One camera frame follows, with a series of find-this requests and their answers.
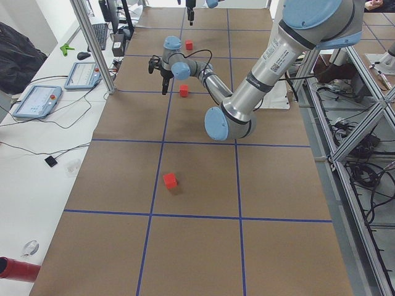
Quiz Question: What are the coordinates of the aluminium frame post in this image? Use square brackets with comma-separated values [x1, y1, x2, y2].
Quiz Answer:
[70, 0, 115, 94]

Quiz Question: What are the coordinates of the near teach pendant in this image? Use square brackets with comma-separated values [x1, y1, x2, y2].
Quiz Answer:
[12, 85, 62, 119]

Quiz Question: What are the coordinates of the far teach pendant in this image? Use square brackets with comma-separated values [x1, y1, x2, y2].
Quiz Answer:
[64, 62, 101, 91]

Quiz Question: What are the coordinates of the clear tape roll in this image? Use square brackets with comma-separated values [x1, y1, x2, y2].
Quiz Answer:
[21, 240, 40, 257]

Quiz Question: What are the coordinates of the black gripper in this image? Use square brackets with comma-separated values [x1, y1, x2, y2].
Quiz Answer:
[160, 68, 173, 95]
[186, 0, 196, 26]

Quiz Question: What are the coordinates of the green plastic tool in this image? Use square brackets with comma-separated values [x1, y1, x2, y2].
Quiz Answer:
[60, 43, 75, 57]

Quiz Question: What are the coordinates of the black computer mouse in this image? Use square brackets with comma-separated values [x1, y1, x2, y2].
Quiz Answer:
[77, 52, 91, 60]

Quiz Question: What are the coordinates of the aluminium frame rack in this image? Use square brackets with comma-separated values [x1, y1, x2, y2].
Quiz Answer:
[288, 40, 394, 295]

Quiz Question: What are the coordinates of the black box with label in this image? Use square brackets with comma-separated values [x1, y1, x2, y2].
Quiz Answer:
[112, 33, 125, 57]

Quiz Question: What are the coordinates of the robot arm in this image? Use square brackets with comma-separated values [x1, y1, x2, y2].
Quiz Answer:
[185, 0, 221, 26]
[148, 1, 365, 141]

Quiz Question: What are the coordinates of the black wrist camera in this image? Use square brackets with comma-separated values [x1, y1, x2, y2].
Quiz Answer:
[148, 55, 161, 74]

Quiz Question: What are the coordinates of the black keyboard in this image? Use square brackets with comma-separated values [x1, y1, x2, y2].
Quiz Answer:
[91, 23, 109, 51]

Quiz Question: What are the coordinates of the red block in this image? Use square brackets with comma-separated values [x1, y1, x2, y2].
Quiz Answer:
[163, 173, 178, 189]
[185, 39, 194, 51]
[179, 84, 189, 97]

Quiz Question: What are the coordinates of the teach pendant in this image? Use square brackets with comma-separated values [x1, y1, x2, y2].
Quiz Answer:
[12, 85, 62, 119]
[64, 62, 101, 91]

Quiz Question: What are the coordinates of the person in black jacket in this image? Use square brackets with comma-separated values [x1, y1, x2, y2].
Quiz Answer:
[1, 23, 48, 94]

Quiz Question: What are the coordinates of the red cylinder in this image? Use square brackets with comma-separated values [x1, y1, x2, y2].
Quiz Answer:
[1, 257, 41, 282]

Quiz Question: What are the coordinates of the small black square pad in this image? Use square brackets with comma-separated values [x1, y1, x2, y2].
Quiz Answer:
[44, 155, 58, 168]

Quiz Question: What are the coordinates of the black monitor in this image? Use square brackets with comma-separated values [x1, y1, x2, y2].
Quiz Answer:
[98, 0, 135, 40]

